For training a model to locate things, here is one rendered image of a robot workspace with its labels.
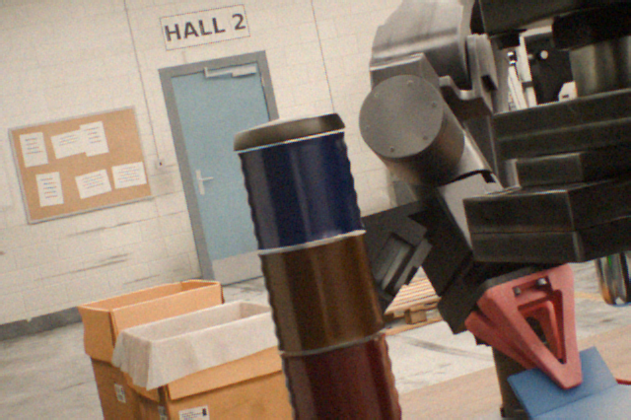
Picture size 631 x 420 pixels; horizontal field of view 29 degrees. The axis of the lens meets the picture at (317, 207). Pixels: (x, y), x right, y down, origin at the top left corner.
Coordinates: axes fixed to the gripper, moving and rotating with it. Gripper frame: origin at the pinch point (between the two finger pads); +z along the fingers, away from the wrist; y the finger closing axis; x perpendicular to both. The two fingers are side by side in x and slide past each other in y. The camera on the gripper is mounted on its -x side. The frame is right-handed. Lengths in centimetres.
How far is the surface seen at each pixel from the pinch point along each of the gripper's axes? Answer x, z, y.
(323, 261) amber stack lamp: -27.5, 1.6, 32.7
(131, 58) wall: 306, -642, -835
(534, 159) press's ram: -6.5, -7.1, 17.9
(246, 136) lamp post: -28.6, -2.9, 34.1
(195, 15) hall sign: 378, -662, -814
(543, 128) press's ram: -5.5, -8.3, 18.6
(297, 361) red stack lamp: -28.8, 3.7, 30.2
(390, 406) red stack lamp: -26.3, 6.1, 29.8
